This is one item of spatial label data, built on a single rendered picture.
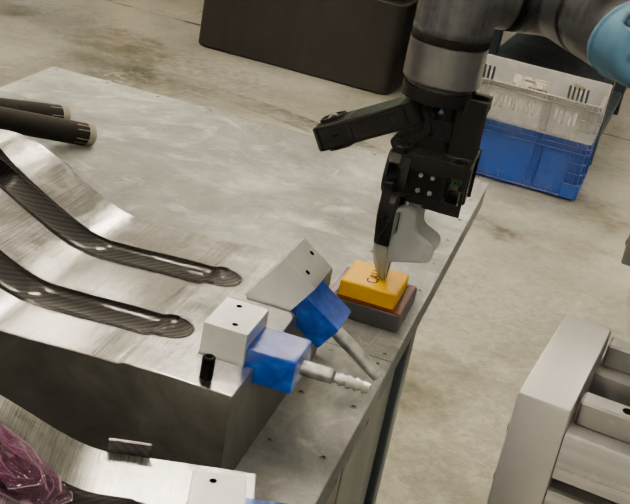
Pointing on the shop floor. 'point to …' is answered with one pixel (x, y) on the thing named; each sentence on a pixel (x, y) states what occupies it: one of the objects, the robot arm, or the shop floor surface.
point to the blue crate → (533, 159)
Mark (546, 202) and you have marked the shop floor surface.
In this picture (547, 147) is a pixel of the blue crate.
